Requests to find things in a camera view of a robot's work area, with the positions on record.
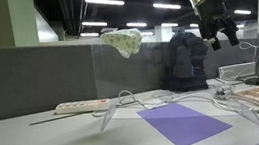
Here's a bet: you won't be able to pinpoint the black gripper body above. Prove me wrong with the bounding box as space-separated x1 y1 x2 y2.
194 0 241 43

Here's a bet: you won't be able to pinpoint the purple paper sheet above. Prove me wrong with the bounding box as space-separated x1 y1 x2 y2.
136 95 235 145

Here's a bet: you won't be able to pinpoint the fluorescent ceiling light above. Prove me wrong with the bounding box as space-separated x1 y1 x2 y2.
160 21 179 30
79 30 101 40
81 18 109 30
233 7 253 17
126 20 149 30
84 0 126 12
152 0 183 14

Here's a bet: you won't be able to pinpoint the white cloth with green print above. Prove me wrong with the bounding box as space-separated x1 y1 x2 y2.
98 26 147 63

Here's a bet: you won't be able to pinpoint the white power cable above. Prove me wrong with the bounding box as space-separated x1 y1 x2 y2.
151 78 259 137
238 39 259 66
89 87 150 119

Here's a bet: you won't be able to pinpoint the thin black rod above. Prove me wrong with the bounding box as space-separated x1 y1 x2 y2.
28 111 80 127

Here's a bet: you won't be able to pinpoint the grey office partition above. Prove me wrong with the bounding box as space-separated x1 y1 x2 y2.
0 10 259 123

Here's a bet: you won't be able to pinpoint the white paper with logo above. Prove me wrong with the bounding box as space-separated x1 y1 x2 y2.
140 95 169 112

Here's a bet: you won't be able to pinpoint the white power strip orange switches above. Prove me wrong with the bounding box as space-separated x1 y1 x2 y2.
54 96 112 117

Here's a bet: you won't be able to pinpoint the black backpack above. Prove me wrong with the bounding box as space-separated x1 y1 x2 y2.
154 28 214 96

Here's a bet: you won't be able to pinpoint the clear acrylic stand foot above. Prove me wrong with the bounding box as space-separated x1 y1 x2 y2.
226 94 259 133
97 102 122 132

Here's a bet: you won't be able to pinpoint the clear glass panel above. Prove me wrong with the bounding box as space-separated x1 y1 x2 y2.
89 14 259 121

